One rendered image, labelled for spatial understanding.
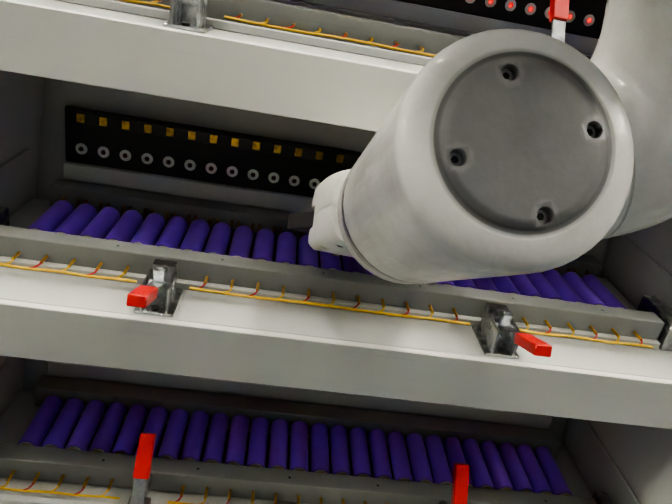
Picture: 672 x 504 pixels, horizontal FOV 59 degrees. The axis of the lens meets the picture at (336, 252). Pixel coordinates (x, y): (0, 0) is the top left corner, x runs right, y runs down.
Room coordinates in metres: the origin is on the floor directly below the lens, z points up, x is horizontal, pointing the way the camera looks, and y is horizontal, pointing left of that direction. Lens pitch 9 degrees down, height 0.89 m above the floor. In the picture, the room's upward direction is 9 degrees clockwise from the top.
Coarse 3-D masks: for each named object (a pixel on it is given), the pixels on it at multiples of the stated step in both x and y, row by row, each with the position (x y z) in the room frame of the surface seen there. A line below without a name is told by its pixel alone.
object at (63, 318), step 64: (0, 192) 0.50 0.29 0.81; (192, 192) 0.58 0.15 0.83; (256, 192) 0.58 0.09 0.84; (640, 256) 0.59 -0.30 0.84; (0, 320) 0.40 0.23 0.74; (64, 320) 0.40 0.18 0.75; (128, 320) 0.40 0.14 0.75; (192, 320) 0.41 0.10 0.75; (256, 320) 0.43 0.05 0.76; (320, 320) 0.45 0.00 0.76; (384, 320) 0.46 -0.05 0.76; (320, 384) 0.43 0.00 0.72; (384, 384) 0.43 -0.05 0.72; (448, 384) 0.44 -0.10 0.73; (512, 384) 0.44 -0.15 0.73; (576, 384) 0.45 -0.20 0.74; (640, 384) 0.45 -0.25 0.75
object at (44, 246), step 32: (32, 256) 0.44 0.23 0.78; (64, 256) 0.45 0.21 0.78; (96, 256) 0.45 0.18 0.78; (128, 256) 0.45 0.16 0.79; (160, 256) 0.45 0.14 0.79; (192, 256) 0.46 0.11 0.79; (224, 256) 0.47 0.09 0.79; (192, 288) 0.44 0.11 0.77; (256, 288) 0.45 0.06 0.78; (288, 288) 0.47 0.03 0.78; (320, 288) 0.47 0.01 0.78; (352, 288) 0.47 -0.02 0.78; (384, 288) 0.47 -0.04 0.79; (416, 288) 0.48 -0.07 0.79; (448, 288) 0.49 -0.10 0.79; (448, 320) 0.47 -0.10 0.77; (544, 320) 0.49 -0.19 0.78; (576, 320) 0.49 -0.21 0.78; (608, 320) 0.50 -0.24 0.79; (640, 320) 0.50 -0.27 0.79
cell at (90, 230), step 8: (104, 208) 0.53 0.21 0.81; (112, 208) 0.53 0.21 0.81; (96, 216) 0.51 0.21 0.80; (104, 216) 0.51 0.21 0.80; (112, 216) 0.52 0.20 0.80; (96, 224) 0.49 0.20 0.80; (104, 224) 0.50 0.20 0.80; (112, 224) 0.51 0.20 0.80; (88, 232) 0.48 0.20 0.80; (96, 232) 0.48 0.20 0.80; (104, 232) 0.49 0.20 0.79
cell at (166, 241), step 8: (176, 216) 0.54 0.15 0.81; (168, 224) 0.52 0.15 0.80; (176, 224) 0.52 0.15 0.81; (184, 224) 0.53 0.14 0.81; (168, 232) 0.50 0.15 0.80; (176, 232) 0.51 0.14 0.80; (184, 232) 0.53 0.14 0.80; (160, 240) 0.49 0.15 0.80; (168, 240) 0.49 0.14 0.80; (176, 240) 0.50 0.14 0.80; (176, 248) 0.49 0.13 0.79
